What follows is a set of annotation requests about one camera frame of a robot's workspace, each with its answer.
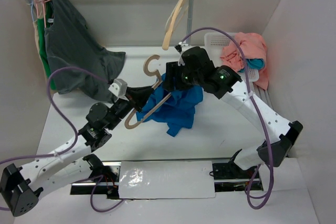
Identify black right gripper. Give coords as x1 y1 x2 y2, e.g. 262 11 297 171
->
161 61 202 92

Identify grey t shirt on hanger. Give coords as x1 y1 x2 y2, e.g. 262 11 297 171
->
45 0 126 103

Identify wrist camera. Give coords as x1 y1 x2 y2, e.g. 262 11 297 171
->
174 42 192 55
108 78 128 98

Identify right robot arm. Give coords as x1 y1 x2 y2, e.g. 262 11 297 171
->
163 45 303 178

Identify pink shirt in basket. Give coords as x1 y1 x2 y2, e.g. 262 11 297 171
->
220 33 269 90

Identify green shirt on hanger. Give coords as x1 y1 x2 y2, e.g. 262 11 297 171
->
38 1 54 79

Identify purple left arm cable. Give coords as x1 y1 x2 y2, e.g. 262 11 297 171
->
0 67 124 213

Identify white plastic basket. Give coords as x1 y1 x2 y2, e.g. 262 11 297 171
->
204 32 259 82

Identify beige plastic hanger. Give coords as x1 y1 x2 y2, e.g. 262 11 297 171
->
124 54 171 130

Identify teal garment in basket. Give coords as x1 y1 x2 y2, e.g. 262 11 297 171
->
246 58 266 71

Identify cream plastic hanger on rack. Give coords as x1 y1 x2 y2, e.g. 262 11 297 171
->
162 0 194 50

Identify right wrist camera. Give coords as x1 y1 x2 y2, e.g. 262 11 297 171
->
174 42 192 55

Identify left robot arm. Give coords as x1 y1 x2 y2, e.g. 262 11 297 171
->
1 84 154 217

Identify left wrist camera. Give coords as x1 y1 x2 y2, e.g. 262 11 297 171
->
108 78 128 98

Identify white cover plate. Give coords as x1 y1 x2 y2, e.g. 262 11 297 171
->
118 161 216 199

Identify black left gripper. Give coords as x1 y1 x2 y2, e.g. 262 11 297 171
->
106 86 153 130

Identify beige shirt on hanger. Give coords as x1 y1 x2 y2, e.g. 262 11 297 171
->
32 0 55 63

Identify blue t shirt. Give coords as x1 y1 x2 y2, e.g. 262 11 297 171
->
136 83 203 137

